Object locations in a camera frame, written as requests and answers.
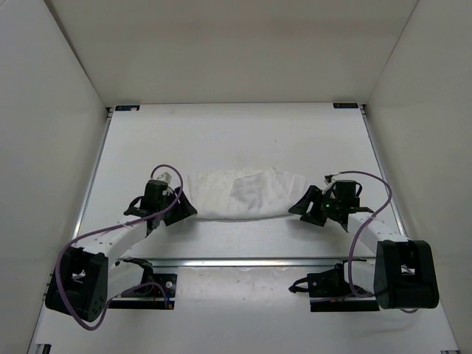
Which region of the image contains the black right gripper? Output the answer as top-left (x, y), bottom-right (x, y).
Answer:
top-left (288, 186), bottom-right (341, 226)

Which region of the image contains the white fabric skirt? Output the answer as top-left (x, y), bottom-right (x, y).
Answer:
top-left (187, 167), bottom-right (308, 220)

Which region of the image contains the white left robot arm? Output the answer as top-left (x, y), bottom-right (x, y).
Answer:
top-left (45, 180), bottom-right (198, 324)

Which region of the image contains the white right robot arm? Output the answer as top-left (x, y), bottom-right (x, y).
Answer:
top-left (289, 176), bottom-right (440, 313)

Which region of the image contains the blue right corner label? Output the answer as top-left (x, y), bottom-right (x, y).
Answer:
top-left (333, 103), bottom-right (358, 109)

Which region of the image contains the blue corner label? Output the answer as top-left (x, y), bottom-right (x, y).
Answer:
top-left (114, 105), bottom-right (140, 111)
top-left (333, 103), bottom-right (358, 109)

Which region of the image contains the blue left corner label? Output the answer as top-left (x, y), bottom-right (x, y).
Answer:
top-left (114, 105), bottom-right (140, 111)

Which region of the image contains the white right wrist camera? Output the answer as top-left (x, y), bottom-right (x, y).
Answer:
top-left (324, 175), bottom-right (336, 188)

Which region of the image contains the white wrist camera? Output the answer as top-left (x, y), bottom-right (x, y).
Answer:
top-left (324, 175), bottom-right (336, 188)
top-left (156, 172), bottom-right (172, 184)

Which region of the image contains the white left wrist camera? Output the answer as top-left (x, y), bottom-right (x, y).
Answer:
top-left (156, 172), bottom-right (172, 184)

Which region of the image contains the aluminium table frame rail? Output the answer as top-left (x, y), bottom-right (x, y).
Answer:
top-left (76, 103), bottom-right (405, 267)

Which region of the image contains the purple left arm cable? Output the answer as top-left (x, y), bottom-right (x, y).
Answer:
top-left (54, 164), bottom-right (185, 329)

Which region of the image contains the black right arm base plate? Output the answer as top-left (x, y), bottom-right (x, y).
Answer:
top-left (288, 264), bottom-right (380, 313)

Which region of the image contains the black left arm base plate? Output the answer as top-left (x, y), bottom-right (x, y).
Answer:
top-left (108, 268), bottom-right (178, 310)

